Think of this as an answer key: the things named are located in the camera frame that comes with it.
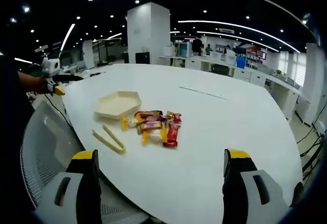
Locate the person's left hand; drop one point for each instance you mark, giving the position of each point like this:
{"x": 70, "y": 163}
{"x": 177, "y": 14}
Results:
{"x": 42, "y": 86}

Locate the small red food packet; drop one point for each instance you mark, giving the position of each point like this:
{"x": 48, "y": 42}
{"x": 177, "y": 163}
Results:
{"x": 175, "y": 117}

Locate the large red food packet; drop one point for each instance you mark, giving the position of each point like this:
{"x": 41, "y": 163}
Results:
{"x": 172, "y": 134}

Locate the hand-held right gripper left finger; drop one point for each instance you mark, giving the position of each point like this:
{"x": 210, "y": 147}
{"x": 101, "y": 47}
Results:
{"x": 87, "y": 193}

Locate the small clear yellow-end food packet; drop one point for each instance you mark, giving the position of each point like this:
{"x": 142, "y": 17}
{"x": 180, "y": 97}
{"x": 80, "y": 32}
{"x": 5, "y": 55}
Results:
{"x": 129, "y": 123}

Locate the black monitor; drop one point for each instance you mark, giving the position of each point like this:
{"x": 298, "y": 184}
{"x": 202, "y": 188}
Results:
{"x": 142, "y": 57}

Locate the purple brown food packet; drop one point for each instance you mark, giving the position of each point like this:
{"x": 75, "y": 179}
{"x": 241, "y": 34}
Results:
{"x": 150, "y": 125}

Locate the grey mesh office chair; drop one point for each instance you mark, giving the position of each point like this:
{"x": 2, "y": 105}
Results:
{"x": 48, "y": 145}

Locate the blue storage box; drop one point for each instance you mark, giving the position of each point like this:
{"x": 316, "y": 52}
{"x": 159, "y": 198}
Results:
{"x": 241, "y": 62}

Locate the white square pillar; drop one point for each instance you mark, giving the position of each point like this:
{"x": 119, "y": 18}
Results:
{"x": 148, "y": 32}

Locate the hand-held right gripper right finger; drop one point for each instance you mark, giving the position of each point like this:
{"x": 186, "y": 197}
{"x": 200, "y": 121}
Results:
{"x": 237, "y": 193}

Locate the orange food packet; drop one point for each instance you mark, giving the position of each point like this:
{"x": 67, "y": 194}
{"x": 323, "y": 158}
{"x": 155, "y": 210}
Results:
{"x": 149, "y": 113}

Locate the cream hexagonal container tray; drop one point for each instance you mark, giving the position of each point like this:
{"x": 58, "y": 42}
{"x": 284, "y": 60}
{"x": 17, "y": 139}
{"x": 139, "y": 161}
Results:
{"x": 116, "y": 105}

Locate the pale yellow food tongs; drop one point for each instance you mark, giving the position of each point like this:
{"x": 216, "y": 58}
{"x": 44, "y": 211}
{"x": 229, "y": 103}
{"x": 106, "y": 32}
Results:
{"x": 112, "y": 142}

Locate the white office desk row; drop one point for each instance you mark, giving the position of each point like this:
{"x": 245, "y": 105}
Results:
{"x": 278, "y": 86}

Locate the large clear yellow-end food packet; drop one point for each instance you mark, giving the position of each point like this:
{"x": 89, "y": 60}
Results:
{"x": 154, "y": 136}

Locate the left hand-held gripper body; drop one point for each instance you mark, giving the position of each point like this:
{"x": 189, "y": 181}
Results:
{"x": 52, "y": 65}

